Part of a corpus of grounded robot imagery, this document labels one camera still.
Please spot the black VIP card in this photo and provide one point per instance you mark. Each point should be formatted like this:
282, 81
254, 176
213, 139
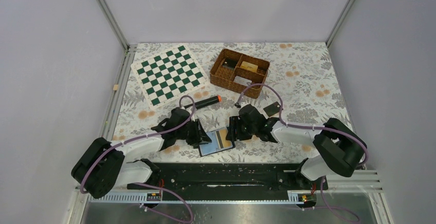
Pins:
272, 109

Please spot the white card in basket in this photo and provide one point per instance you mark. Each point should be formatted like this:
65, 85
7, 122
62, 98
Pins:
242, 81

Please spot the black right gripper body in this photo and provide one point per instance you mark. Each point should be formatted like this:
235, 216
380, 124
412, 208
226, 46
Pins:
244, 131

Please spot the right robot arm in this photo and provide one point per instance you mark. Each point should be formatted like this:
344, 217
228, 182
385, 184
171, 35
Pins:
340, 151

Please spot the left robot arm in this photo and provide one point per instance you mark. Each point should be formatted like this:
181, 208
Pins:
105, 164

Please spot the aluminium slotted rail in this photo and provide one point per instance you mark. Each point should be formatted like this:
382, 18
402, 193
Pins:
361, 182

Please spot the gold card magnetic stripe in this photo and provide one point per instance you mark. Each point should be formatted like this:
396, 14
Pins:
223, 143

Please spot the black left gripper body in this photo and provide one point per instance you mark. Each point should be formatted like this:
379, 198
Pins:
192, 132

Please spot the brown wicker divided basket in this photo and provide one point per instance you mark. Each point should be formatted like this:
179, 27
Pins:
223, 77

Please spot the black flashlight orange tip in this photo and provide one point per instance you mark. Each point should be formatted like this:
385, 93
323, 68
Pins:
204, 103

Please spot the black leather card holder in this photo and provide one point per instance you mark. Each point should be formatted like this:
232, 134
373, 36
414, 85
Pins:
212, 147

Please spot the tan card in basket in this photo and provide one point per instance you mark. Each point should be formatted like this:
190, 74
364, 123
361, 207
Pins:
249, 66

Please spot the black item in basket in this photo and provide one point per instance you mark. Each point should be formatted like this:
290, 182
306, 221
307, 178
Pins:
229, 63

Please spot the green white chessboard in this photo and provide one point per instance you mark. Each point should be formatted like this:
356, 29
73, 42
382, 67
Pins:
168, 75

